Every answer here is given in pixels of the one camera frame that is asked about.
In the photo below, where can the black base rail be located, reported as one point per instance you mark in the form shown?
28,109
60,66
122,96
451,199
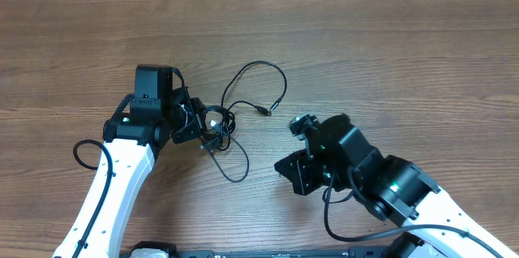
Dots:
351,252

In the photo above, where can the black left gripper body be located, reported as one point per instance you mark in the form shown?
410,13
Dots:
185,122

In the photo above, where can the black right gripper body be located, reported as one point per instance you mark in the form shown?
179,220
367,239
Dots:
317,169

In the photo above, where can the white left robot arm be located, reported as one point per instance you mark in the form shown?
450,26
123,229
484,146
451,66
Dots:
143,123

